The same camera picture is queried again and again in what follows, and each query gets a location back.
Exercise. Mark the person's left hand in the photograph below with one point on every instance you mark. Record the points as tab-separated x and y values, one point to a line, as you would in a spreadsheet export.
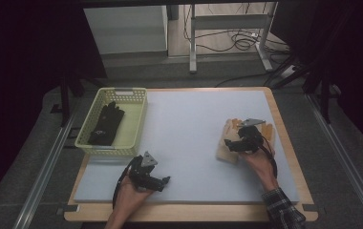
132	198

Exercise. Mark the light grey foam mat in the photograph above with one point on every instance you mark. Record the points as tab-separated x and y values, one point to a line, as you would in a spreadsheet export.
186	143

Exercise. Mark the black stand leg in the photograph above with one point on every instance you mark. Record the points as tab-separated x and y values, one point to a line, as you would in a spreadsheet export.
65	101

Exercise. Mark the black tripod stand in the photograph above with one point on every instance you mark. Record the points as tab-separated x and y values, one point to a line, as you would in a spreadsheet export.
324	92

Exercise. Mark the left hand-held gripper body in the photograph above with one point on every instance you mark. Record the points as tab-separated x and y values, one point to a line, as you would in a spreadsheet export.
143	173

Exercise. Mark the grey metal stand frame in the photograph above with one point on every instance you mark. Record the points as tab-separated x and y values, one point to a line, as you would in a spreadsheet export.
230	22

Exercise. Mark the pale green plastic basket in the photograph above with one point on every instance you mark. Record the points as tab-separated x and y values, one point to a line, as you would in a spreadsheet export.
132	127

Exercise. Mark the white cabinet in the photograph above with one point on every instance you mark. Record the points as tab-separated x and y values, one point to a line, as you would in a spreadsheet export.
128	28

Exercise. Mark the black glove with white logo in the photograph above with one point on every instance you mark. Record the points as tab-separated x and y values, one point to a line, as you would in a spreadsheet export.
106	125

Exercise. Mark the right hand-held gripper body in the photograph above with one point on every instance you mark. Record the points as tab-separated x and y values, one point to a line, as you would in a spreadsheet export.
251	138

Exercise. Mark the beige knit glove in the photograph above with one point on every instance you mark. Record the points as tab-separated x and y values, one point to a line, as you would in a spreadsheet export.
229	149

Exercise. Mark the aluminium floor rail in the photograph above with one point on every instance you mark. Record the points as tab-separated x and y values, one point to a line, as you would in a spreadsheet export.
46	171
345	152

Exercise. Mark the white power strip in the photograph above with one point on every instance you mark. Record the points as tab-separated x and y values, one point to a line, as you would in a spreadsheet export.
288	71

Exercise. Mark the person's right hand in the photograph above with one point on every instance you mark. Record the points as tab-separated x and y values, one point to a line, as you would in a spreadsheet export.
259	165

